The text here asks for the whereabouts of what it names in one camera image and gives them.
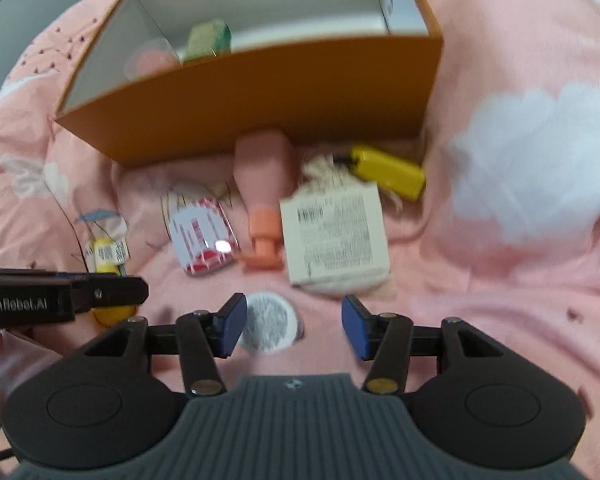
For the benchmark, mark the small gold box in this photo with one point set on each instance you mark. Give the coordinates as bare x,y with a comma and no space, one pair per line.
202,42

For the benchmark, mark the pink printed blanket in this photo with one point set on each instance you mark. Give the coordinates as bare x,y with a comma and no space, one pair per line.
505,260

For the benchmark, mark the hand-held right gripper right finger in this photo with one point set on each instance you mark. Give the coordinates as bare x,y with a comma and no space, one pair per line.
357,327

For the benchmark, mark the yellow stapler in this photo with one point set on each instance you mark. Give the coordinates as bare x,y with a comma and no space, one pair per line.
387,172

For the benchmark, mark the clear dome case pink sponge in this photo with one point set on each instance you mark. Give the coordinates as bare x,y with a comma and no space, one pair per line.
150,62

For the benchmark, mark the pink bottle orange cap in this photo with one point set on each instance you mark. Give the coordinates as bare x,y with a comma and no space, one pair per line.
265,165

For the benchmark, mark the white labelled flat box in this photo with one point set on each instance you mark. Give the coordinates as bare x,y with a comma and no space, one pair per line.
335,235

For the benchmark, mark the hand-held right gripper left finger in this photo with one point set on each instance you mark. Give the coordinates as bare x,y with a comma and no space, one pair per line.
231,325

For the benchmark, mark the red white packet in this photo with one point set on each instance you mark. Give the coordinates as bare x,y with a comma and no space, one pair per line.
200,237

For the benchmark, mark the orange cardboard box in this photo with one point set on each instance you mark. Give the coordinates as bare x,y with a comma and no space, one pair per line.
255,105

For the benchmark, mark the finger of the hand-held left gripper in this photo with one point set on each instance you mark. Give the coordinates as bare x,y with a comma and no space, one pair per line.
115,291

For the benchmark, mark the small yellow bottle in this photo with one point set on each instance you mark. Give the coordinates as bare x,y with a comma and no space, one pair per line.
105,255

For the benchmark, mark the white round jar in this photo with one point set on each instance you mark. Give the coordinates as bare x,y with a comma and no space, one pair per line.
270,322

